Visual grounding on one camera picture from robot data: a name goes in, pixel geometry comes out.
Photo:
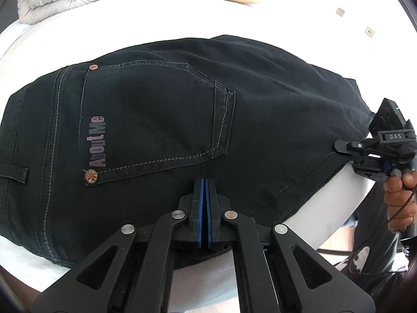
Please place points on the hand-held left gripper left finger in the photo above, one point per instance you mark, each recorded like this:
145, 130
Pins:
199, 202

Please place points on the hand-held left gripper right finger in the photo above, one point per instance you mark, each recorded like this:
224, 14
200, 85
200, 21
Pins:
210, 202

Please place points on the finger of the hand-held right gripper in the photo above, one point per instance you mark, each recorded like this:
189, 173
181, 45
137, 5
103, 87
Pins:
368, 171
345, 145

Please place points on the black denim pants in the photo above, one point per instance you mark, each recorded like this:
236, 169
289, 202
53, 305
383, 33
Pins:
146, 120

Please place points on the person's right hand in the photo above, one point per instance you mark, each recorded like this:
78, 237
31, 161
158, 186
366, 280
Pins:
395, 202

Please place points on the person's leg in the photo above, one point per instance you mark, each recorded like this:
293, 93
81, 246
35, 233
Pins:
374, 228

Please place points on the bed with white sheet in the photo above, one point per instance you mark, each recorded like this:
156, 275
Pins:
195, 13

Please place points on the wall socket plate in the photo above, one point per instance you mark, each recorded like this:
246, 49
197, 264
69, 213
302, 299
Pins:
369, 31

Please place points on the plain wall switch plate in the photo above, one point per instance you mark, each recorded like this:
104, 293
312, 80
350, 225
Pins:
340, 11

